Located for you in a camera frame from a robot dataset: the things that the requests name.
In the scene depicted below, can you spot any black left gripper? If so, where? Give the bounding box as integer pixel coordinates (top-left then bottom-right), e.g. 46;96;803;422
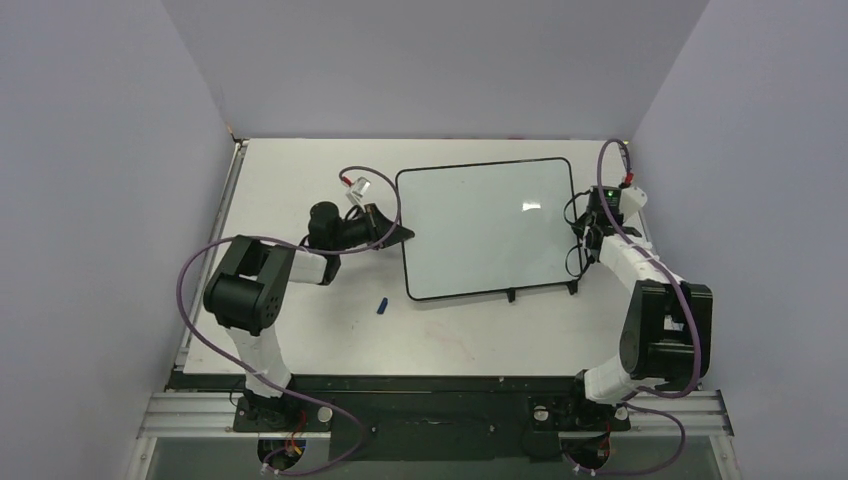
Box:
333;204;415;254

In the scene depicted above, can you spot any blue marker cap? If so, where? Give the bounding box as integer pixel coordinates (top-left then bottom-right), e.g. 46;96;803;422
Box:
376;297;389;315

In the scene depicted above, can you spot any white whiteboard black frame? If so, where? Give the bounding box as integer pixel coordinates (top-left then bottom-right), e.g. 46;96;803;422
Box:
396;157;579;301

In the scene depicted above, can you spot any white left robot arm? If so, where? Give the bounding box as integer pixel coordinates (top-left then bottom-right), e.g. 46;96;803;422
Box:
203;201;415;430

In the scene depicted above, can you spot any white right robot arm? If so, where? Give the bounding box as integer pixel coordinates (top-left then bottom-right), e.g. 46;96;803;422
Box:
563;185;713;427

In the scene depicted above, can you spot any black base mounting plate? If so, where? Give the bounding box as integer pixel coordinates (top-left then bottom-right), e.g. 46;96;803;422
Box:
166;372;637;466

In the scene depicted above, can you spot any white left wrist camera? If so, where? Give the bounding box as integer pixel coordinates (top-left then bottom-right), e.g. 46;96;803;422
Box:
342;176;371;206

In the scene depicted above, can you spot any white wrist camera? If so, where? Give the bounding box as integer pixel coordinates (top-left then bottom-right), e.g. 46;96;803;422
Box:
342;176;371;206
619;173;647;220

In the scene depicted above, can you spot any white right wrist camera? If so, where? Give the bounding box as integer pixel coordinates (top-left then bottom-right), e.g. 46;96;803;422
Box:
619;173;647;220

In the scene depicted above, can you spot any aluminium frame rail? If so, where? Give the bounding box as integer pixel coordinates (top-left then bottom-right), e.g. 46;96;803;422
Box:
138;391;733;439

